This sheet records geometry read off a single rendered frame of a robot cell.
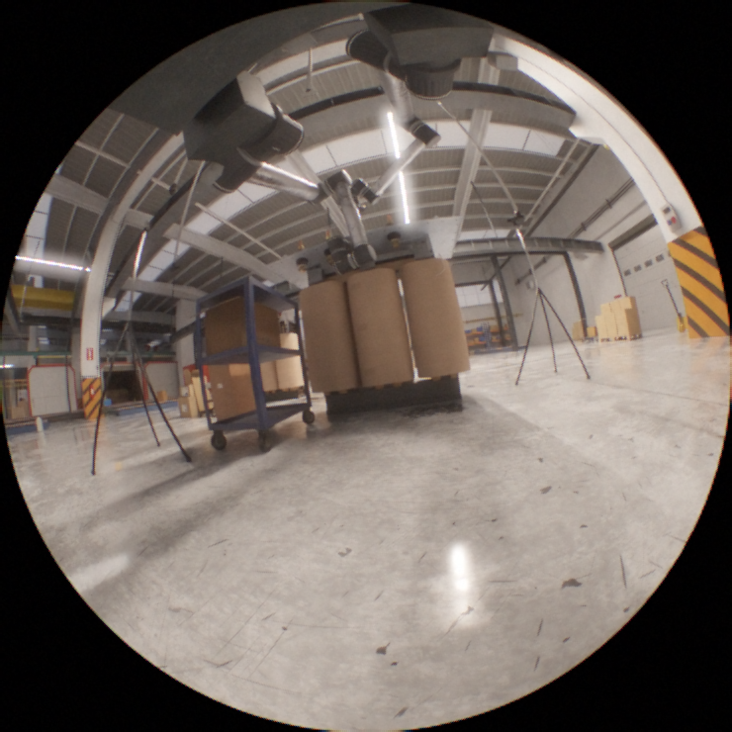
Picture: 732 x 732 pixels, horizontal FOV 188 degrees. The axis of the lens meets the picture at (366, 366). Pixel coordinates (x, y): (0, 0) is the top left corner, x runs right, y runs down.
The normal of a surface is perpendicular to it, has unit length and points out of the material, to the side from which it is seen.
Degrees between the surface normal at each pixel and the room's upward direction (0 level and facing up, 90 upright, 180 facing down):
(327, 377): 90
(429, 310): 90
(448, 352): 90
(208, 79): 180
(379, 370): 90
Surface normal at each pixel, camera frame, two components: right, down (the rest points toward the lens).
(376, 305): -0.22, 0.03
